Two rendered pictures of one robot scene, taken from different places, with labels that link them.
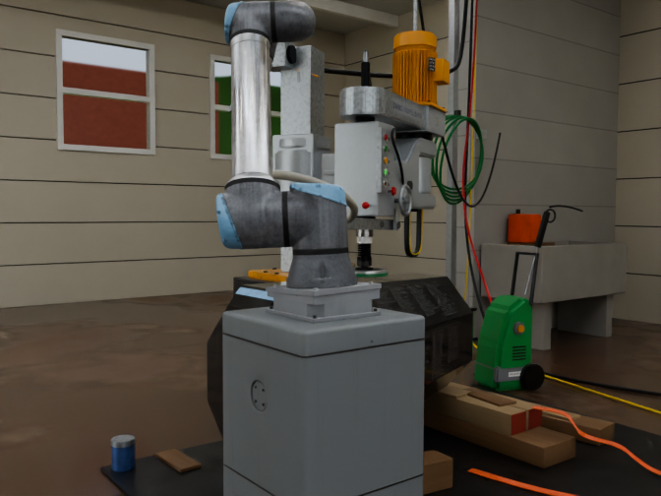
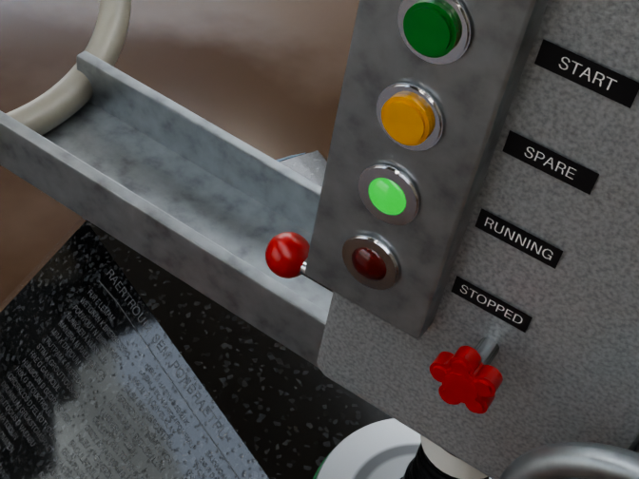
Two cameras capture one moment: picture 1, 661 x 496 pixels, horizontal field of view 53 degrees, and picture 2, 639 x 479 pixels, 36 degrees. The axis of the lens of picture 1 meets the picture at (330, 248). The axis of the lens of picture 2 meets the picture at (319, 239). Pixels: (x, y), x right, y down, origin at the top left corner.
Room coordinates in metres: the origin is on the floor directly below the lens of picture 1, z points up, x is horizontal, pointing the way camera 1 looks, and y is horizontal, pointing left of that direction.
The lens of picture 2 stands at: (2.88, -0.62, 1.63)
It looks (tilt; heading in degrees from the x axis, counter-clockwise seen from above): 44 degrees down; 88
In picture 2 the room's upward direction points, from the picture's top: 12 degrees clockwise
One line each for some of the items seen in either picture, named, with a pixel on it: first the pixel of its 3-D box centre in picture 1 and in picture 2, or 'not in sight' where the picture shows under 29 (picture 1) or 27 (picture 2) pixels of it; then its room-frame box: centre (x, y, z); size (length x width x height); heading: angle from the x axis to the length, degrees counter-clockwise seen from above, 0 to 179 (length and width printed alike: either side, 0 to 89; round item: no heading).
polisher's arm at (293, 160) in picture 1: (334, 173); not in sight; (3.78, -0.03, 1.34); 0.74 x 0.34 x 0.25; 71
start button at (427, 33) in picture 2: not in sight; (432, 27); (2.92, -0.24, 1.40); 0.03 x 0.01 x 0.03; 153
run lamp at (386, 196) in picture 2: not in sight; (389, 194); (2.92, -0.24, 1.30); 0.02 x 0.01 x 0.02; 153
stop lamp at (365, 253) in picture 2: not in sight; (371, 261); (2.92, -0.24, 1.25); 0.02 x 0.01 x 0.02; 153
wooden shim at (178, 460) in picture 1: (177, 460); not in sight; (2.88, 0.68, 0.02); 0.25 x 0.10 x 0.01; 40
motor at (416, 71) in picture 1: (417, 73); not in sight; (3.63, -0.47, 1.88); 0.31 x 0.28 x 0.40; 63
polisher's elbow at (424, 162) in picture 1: (413, 175); not in sight; (3.63, -0.45, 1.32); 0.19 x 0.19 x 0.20
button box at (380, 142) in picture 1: (382, 160); (424, 103); (2.93, -0.23, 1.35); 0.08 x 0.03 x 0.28; 153
